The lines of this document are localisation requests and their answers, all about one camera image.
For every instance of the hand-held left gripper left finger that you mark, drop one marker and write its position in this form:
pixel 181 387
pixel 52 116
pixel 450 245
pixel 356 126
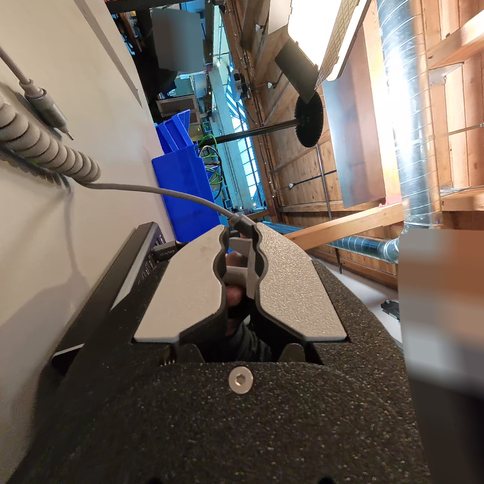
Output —
pixel 185 287

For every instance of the black USB hub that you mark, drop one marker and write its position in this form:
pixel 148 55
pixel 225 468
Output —
pixel 102 287

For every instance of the wooden beam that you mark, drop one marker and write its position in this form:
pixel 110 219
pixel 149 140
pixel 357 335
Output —
pixel 340 227

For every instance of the ceiling light panel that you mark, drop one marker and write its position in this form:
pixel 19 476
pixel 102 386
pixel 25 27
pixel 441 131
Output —
pixel 321 26

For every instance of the blue plastic bin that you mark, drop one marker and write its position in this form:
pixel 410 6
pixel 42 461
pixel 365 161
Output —
pixel 174 128
pixel 181 196

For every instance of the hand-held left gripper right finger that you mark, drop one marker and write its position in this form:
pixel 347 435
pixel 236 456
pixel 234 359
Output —
pixel 298 287

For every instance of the grey desk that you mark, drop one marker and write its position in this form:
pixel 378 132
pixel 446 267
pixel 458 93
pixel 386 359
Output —
pixel 106 132

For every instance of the person's right hand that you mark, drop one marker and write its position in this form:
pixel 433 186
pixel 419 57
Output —
pixel 234 259

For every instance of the person's right forearm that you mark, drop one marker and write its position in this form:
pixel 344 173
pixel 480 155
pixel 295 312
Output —
pixel 249 340

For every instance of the grey hanging panel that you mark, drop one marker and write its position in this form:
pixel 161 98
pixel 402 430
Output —
pixel 351 132

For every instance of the silver ventilation duct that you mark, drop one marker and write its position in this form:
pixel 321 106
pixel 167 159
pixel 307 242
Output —
pixel 363 245
pixel 408 113

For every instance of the black boom stand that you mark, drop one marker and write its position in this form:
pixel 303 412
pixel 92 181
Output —
pixel 308 121

